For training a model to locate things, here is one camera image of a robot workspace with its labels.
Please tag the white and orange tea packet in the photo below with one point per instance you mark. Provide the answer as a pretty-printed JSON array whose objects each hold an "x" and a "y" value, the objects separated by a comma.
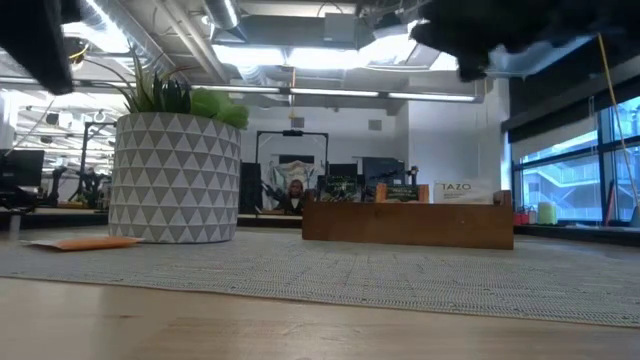
[
  {"x": 462, "y": 191},
  {"x": 85, "y": 243}
]

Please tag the red tea packet green label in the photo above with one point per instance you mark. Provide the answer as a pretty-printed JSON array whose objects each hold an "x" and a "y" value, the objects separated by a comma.
[{"x": 402, "y": 193}]

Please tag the dark purple tea packet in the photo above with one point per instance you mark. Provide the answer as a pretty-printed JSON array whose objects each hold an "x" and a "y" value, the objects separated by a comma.
[{"x": 340, "y": 187}]

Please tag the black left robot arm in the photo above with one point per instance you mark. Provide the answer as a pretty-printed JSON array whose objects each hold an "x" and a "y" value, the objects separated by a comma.
[{"x": 35, "y": 45}]

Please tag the background black robot arm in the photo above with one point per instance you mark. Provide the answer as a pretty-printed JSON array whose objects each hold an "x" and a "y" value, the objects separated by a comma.
[{"x": 56, "y": 182}]

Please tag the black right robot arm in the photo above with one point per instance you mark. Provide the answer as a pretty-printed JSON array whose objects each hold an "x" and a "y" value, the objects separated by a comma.
[{"x": 560, "y": 20}]

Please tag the black background screen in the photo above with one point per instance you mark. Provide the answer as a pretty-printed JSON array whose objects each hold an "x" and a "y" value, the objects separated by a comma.
[{"x": 342, "y": 170}]

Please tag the red container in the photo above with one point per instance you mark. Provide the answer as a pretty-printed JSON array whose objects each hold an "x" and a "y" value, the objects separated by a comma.
[{"x": 521, "y": 218}]

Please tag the wooden three-compartment box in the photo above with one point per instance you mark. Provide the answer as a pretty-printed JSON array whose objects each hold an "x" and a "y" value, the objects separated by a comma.
[{"x": 407, "y": 225}]

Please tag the yellow-green container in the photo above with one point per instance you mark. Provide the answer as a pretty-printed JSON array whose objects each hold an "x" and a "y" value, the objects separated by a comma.
[{"x": 547, "y": 213}]

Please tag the person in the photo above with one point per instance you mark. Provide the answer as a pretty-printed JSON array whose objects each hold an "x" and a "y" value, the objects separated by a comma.
[{"x": 296, "y": 192}]

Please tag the black background panel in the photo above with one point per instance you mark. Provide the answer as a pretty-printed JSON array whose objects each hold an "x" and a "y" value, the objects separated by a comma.
[{"x": 250, "y": 187}]

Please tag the grey woven placemat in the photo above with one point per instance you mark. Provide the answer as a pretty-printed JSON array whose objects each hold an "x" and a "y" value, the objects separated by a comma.
[{"x": 350, "y": 270}]

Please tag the green plant in patterned pot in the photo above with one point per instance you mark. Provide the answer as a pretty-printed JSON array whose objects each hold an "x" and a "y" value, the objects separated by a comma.
[{"x": 175, "y": 175}]

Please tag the black background monitor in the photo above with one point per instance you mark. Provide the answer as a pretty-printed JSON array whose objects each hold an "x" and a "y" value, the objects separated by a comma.
[{"x": 22, "y": 167}]

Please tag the black background camera stand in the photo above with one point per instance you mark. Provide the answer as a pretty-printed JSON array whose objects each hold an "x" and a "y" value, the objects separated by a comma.
[{"x": 292, "y": 133}]

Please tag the black background stand frame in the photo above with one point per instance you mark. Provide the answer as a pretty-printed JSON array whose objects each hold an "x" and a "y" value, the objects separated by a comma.
[{"x": 97, "y": 125}]

